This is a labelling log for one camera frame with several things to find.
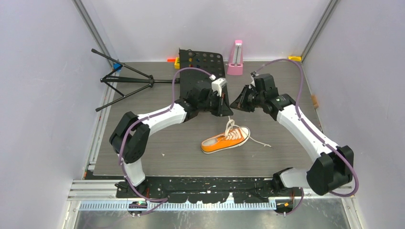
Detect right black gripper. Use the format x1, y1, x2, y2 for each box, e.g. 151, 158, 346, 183
231, 84, 265, 113

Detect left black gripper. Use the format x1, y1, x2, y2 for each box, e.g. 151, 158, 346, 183
197, 91, 232, 116

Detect white shoelace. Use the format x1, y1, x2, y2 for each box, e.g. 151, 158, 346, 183
224, 117, 272, 147

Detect orange canvas sneaker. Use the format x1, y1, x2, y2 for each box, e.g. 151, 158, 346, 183
201, 133, 247, 154

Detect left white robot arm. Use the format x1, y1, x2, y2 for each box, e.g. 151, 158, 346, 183
109, 87, 233, 198

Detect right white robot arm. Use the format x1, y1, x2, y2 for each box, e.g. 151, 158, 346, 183
230, 74, 354, 196

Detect pink metronome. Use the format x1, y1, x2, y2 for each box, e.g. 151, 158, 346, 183
227, 40, 243, 76

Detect black perforated music stand desk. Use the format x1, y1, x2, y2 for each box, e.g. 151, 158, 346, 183
175, 49, 230, 116

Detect yellow corner block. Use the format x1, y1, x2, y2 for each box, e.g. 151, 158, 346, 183
288, 56, 302, 62

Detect yellow orange toy block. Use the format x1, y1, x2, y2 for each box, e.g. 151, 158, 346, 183
167, 57, 180, 69

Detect black tripod stand legs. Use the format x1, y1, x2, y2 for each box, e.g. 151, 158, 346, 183
91, 49, 172, 112

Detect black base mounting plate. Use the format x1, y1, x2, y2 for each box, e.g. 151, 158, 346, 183
115, 177, 302, 204

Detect blue clip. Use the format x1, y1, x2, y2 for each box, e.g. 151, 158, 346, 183
113, 63, 122, 71

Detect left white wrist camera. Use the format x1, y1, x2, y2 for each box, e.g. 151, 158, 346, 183
209, 74, 227, 97

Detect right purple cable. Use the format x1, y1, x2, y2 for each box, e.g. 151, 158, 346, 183
251, 59, 360, 217

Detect purple cable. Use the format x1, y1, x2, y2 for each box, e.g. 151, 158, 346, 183
251, 59, 360, 217
117, 67, 216, 217

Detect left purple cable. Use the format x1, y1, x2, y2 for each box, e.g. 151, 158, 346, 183
117, 67, 216, 217

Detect aluminium frame rail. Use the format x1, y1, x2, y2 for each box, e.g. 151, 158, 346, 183
68, 179, 335, 213

